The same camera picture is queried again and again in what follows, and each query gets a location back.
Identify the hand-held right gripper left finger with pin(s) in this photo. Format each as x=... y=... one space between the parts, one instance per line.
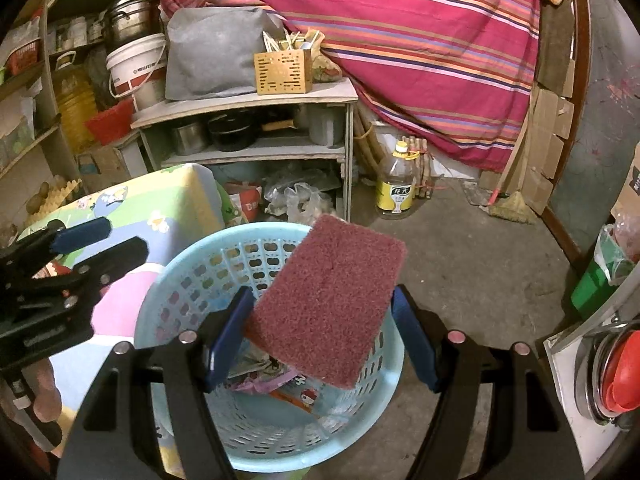
x=227 y=340

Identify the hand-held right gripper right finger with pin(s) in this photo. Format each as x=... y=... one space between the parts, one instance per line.
x=412 y=345

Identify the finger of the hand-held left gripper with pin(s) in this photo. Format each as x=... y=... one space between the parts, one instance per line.
x=115 y=260
x=82 y=235

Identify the beige paper bag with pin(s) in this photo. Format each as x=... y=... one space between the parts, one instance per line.
x=260 y=357

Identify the pink plastic bag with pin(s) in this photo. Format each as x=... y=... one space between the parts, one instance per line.
x=260 y=382

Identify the light blue plastic basket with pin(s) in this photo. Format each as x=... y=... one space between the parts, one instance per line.
x=210 y=265

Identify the clear red-print wrapper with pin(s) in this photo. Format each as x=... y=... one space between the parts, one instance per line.
x=297 y=397

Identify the maroon scouring pad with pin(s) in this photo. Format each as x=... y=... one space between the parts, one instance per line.
x=325 y=300

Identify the person's left hand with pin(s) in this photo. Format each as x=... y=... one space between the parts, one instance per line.
x=47 y=390

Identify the yellow egg tray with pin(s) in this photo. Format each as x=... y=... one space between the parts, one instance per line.
x=55 y=200

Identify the cartoon striped table cover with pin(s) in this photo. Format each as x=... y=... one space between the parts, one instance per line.
x=125 y=310

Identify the potato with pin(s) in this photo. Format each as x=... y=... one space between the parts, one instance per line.
x=60 y=181
x=39 y=196

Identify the cardboard box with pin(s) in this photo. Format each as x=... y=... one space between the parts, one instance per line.
x=107 y=162

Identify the wide wooden shelf unit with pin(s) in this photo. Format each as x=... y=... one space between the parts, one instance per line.
x=30 y=142

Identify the red and white sack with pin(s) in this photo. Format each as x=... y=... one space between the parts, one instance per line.
x=245 y=202

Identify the small steel pot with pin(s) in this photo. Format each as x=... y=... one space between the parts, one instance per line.
x=189 y=137

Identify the crumpled clear plastic bags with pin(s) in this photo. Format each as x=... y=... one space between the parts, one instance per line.
x=297 y=197

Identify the yellow-cap oil bottle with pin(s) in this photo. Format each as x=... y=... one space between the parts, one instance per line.
x=395 y=185

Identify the straw broom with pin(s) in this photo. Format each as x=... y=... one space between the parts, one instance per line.
x=512 y=207

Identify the black cooking pot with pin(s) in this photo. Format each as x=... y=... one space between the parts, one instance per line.
x=232 y=132

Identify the bundle of wooden sticks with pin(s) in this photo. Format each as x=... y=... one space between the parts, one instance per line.
x=420 y=170

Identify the white plastic bucket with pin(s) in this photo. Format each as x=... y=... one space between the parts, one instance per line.
x=135 y=67

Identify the steel bowl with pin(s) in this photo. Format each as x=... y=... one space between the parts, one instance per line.
x=587 y=375

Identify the small red plastic basket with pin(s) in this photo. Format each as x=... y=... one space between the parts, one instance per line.
x=22 y=57

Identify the green plastic bin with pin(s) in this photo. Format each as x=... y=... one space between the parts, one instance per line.
x=592 y=290

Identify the red plastic bowl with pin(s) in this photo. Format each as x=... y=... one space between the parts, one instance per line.
x=622 y=375

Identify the large steel pot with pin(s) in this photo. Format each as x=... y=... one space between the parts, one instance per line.
x=132 y=20

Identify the grey fabric appliance cover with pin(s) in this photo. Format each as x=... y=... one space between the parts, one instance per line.
x=215 y=55

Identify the clear plastic bag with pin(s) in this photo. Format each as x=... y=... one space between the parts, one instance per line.
x=620 y=245

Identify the white plastic cup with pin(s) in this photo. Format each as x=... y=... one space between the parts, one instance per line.
x=326 y=127

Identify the torn cardboard sheets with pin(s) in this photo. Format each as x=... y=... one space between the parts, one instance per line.
x=547 y=150

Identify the yellow chopstick holder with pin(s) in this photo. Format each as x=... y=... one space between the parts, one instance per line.
x=280 y=72

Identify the low wooden rack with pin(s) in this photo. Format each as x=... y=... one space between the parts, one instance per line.
x=325 y=91

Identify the bundle of chopsticks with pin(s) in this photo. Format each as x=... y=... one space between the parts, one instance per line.
x=290 y=42

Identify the floral cloth bag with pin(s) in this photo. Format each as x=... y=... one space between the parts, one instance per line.
x=327 y=67

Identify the red striped hanging cloth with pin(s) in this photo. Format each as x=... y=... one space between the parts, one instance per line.
x=400 y=35

